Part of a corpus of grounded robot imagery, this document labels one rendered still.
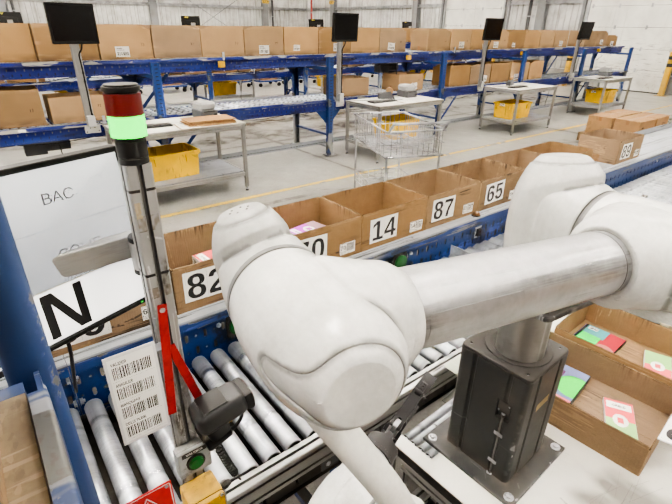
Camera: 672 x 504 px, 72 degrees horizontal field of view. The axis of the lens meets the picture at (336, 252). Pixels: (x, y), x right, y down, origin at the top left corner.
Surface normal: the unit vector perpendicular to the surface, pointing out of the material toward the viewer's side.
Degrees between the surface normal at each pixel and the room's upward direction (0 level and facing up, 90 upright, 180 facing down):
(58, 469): 0
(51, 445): 0
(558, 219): 79
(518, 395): 90
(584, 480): 0
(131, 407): 90
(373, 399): 88
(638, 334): 89
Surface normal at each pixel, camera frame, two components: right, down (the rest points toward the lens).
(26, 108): 0.57, 0.37
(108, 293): 0.84, 0.18
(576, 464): 0.01, -0.90
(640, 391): -0.75, 0.27
